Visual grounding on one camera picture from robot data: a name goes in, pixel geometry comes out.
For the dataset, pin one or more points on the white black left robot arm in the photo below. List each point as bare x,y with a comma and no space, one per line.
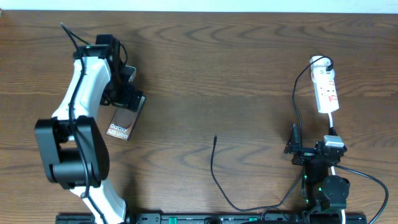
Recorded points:
72,149

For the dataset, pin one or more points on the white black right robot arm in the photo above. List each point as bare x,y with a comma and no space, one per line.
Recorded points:
324,192

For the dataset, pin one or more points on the white power strip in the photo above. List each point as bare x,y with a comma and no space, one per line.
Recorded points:
325,90

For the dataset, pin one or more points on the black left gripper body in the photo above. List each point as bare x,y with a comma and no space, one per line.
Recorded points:
120,94

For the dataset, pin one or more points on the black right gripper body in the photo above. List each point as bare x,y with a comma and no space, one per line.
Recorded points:
304,155

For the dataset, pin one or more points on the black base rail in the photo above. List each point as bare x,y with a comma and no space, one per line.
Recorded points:
155,218

